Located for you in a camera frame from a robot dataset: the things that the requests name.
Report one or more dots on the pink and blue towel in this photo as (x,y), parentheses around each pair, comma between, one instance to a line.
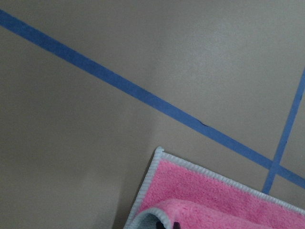
(175,190)

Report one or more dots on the blue tape line crosswise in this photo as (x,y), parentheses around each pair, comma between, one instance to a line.
(285,136)

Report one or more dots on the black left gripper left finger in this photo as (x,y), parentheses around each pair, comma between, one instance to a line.
(159,225)

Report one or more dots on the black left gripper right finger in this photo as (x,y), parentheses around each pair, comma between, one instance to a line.
(176,225)

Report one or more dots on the blue tape line lengthwise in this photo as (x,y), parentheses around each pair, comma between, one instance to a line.
(75,58)

